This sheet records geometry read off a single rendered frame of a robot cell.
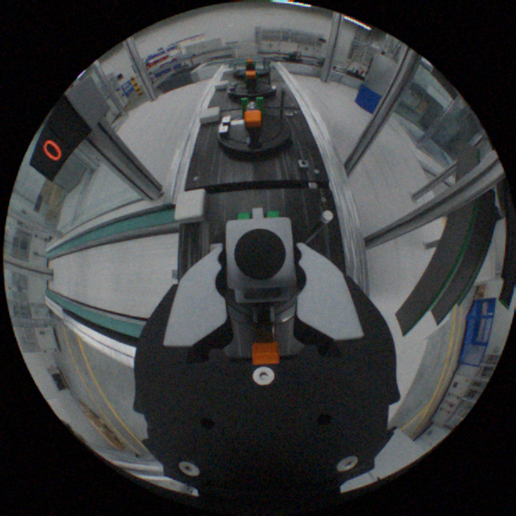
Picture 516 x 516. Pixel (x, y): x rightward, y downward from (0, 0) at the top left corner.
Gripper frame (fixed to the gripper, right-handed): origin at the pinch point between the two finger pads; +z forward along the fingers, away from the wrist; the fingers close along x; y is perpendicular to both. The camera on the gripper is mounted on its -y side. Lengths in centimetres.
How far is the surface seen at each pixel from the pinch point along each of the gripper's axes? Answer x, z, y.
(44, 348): -507, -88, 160
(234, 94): -4.7, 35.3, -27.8
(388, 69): 56, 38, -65
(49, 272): -105, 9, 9
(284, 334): 2.6, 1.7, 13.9
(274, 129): 3.6, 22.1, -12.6
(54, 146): -18.1, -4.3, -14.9
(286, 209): 3.9, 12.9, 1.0
